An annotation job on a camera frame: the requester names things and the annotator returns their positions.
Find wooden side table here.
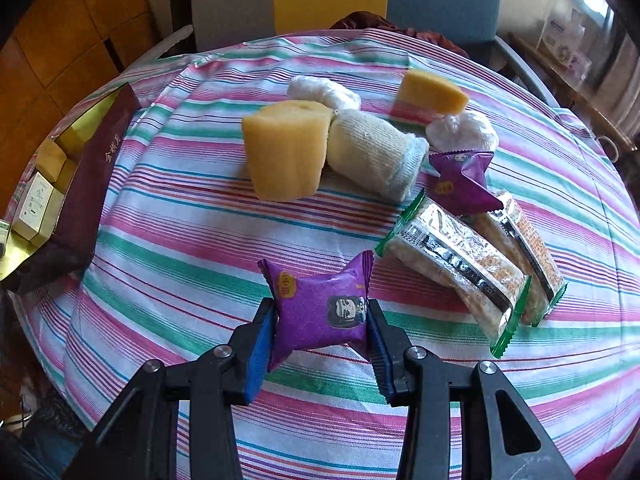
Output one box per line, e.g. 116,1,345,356
507,32,638,153

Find striped tablecloth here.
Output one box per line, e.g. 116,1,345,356
10,27,640,480

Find yellow carton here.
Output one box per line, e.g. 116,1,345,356
37,137,78,191

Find white printed carton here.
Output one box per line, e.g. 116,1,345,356
11,171,66,241

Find dark red cloth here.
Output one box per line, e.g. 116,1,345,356
330,11,468,58

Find cracker packet with barcode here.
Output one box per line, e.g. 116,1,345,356
375,189,532,359

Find pale curtain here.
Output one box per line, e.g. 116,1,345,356
597,35,640,121

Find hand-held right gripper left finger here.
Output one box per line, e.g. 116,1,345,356
75,297,278,480

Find white plastic-wrapped bundle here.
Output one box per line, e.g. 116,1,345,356
426,111,499,153
287,76,362,112

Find small yellow sponge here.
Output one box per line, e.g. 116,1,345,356
392,70,470,123

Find white printed box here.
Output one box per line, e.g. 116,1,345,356
537,0,586,53

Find pink box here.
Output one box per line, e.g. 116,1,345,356
565,50,593,81

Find purple snack packet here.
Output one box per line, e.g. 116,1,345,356
257,250,376,373
429,150,503,216

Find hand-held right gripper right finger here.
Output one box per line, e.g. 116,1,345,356
367,299,576,480

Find cracker packet green ends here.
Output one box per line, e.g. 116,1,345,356
462,190,569,328

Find large yellow sponge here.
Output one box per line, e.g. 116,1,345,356
242,100,333,203

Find maroon cardboard box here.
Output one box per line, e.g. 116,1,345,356
0,82,143,295

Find grey yellow blue chair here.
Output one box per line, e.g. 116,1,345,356
167,0,561,106

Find rolled cream sock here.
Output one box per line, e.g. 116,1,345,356
326,109,431,205

